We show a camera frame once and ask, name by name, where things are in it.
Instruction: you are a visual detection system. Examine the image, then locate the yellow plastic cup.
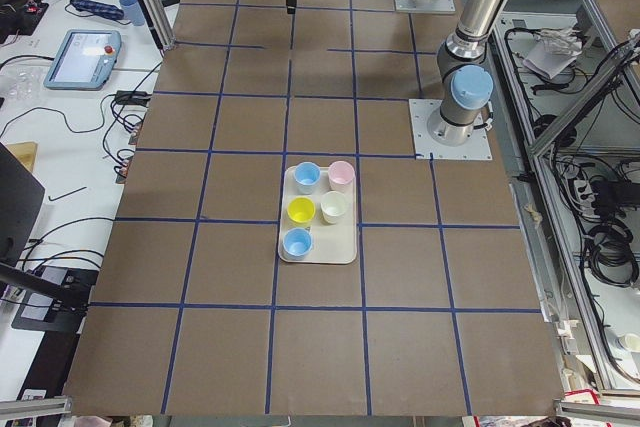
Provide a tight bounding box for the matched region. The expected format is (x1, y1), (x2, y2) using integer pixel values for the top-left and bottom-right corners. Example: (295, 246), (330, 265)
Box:
(286, 196), (316, 227)

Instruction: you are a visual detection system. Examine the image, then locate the cream plastic tray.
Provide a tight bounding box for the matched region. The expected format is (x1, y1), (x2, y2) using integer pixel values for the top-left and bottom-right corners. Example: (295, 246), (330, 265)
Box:
(278, 166), (358, 264)

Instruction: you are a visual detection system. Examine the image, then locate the black allen key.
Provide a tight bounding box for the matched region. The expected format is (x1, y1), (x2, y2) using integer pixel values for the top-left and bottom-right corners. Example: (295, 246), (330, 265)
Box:
(47, 186), (87, 202)

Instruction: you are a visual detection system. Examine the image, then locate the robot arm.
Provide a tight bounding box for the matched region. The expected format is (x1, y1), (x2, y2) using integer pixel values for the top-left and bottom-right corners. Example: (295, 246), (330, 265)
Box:
(427, 0), (507, 147)

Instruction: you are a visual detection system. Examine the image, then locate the blue cup on desk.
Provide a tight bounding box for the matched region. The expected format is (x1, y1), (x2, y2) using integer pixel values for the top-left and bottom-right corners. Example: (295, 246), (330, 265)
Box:
(119, 0), (146, 26)

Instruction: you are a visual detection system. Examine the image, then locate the black monitor stand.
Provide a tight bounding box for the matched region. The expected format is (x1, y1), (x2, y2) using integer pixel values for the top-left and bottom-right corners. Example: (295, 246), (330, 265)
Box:
(1, 147), (97, 333)

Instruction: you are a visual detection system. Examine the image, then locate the blue plastic cup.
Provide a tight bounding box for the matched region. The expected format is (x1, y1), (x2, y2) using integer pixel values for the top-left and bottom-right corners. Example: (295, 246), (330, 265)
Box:
(282, 228), (313, 261)
(294, 161), (321, 195)

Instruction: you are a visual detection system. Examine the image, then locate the pale green plastic cup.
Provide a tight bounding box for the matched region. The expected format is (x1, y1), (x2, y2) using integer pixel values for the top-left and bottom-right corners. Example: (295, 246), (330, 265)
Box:
(320, 191), (349, 225)

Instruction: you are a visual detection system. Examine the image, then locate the blue pencil case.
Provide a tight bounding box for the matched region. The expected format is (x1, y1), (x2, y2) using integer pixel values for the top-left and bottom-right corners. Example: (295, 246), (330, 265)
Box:
(70, 0), (125, 21)

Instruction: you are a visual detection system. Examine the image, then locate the pink plastic cup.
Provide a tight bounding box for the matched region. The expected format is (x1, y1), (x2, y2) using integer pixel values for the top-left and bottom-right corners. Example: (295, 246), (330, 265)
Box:
(327, 160), (355, 192)

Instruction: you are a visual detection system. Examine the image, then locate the teach pendant tablet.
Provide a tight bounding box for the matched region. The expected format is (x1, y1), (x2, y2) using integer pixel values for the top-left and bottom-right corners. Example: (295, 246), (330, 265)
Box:
(43, 29), (122, 91)

